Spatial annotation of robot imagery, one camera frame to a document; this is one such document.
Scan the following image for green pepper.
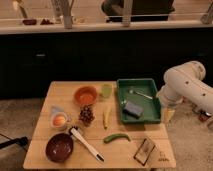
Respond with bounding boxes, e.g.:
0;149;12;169
103;133;131;144

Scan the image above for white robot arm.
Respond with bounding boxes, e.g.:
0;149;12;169
157;61;213;123

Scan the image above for red orange bowl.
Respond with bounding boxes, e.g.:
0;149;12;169
74;86;98;106

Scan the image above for dark maroon bowl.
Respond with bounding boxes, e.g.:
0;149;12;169
45;133;73;163

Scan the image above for grey sponge block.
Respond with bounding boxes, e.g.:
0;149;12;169
123;101;143;118

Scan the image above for green plastic tray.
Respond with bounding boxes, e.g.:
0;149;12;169
117;78;161;124

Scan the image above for items on floor right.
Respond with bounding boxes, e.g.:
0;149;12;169
192;106;213;131

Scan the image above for dark rectangular card box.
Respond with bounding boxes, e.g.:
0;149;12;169
133;138;156;166

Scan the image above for metal spoon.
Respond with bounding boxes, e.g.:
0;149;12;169
129;89;153;100

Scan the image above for yellow banana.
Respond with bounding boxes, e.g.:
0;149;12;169
103;106;111;129

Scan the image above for light green cup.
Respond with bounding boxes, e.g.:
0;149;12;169
101;84;112;98

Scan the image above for bunch of purple grapes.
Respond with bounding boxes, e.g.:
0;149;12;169
79;106;95;126

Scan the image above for wooden folding table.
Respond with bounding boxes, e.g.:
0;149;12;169
23;81;176;170

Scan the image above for black stand on floor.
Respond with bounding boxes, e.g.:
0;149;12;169
0;137;29;149

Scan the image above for white handled kitchen tool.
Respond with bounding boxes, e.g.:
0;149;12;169
69;127;104;162

